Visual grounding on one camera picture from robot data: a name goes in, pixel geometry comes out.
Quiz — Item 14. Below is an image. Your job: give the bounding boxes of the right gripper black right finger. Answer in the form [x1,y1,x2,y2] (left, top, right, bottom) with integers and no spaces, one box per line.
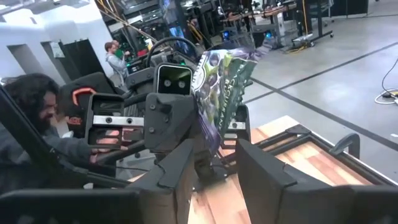
[236,138,299,224]

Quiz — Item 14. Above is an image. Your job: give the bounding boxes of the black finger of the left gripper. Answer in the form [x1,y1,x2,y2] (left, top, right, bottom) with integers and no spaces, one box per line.
[194,144,228,188]
[144,92,201,159]

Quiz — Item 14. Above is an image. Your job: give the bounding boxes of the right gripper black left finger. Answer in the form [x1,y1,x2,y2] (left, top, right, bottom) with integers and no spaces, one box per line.
[127,138,196,224]

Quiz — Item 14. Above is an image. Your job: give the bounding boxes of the dark blue tea packet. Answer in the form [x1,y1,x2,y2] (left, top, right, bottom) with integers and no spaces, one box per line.
[190,43,272,158]

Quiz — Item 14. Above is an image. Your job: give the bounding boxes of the black chair orange accent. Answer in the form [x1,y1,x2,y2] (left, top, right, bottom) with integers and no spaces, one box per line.
[58,72,125,139]

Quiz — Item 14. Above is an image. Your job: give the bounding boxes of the person's hand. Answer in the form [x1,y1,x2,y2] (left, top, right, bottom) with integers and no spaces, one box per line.
[90,127,130,164]

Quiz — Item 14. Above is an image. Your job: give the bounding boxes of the wooden top table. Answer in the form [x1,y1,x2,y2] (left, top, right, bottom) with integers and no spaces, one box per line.
[217,124,398,190]

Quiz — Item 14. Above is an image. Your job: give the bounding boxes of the dark-haired seated person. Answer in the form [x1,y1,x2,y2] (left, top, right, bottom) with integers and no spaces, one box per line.
[0,85,131,189]

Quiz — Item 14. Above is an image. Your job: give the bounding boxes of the black rolling workstation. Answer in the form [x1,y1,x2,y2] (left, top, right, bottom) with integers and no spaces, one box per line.
[292,0,335,47]

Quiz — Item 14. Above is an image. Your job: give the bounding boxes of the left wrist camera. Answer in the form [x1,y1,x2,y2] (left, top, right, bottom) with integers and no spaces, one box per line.
[154,62,194,96]

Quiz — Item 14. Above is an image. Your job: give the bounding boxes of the white cable bundle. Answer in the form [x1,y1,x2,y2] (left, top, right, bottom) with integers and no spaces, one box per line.
[374,88,398,106]

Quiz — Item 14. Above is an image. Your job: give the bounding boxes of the long black floor cable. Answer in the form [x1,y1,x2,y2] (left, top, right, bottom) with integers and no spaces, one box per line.
[381,57,398,94]

